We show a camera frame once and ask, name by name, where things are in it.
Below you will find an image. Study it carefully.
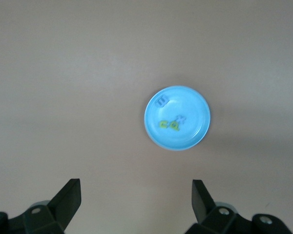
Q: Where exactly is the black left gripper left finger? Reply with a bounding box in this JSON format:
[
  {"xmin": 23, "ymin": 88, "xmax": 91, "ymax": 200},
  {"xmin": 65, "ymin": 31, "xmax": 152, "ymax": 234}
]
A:
[{"xmin": 8, "ymin": 178, "xmax": 82, "ymax": 234}]

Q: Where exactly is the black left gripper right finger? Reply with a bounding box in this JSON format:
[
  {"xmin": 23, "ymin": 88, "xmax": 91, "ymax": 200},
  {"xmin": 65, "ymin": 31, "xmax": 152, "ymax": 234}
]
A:
[{"xmin": 185, "ymin": 179, "xmax": 253, "ymax": 234}]

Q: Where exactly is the blue lowercase letter m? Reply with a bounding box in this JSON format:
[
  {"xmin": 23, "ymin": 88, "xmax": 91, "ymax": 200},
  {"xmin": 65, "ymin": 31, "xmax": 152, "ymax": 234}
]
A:
[{"xmin": 155, "ymin": 96, "xmax": 170, "ymax": 108}]

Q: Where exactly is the blue plate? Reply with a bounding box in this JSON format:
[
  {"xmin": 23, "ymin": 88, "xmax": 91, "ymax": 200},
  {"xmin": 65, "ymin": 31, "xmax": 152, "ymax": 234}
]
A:
[{"xmin": 144, "ymin": 85, "xmax": 211, "ymax": 152}]

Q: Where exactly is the brown table mat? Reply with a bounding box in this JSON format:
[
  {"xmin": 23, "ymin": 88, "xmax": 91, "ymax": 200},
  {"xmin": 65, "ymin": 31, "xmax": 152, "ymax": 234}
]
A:
[{"xmin": 0, "ymin": 0, "xmax": 293, "ymax": 234}]

